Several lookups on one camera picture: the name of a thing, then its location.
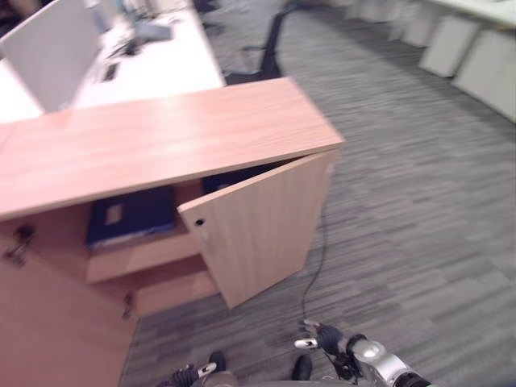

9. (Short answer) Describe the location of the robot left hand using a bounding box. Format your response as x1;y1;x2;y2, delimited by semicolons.
160;361;218;387

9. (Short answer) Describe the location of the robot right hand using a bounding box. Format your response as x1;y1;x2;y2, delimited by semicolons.
293;318;348;359

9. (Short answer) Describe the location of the wooden cabinet door with lock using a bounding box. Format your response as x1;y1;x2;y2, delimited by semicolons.
177;150;338;310

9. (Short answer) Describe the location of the plain wooden cabinet door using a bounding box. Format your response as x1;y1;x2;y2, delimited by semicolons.
0;219;140;387

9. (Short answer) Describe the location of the blue folder with label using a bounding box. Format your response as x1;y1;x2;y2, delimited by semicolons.
83;185;179;250

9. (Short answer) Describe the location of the wooden office cabinet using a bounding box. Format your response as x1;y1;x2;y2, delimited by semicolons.
0;77;346;316

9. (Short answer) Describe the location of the black office chair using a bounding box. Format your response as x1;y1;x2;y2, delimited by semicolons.
223;0;311;82

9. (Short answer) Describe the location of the white office desk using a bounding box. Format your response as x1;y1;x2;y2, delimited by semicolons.
0;0;227;123

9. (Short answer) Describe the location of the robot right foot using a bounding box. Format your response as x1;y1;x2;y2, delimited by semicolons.
290;354;314;382

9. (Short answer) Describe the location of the grey desk partition screen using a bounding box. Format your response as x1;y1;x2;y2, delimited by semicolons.
0;0;102;114

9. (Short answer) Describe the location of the grey monitor stand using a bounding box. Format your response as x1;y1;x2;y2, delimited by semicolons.
127;11;175;43

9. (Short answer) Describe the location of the pale green desk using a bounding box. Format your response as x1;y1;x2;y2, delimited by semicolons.
421;0;516;32

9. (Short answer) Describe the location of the black floor cable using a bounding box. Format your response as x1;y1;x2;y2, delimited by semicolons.
300;201;330;323

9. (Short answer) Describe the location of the white pedestal cabinet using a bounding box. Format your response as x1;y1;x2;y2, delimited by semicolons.
418;15;481;78
451;28;516;120
389;0;444;48

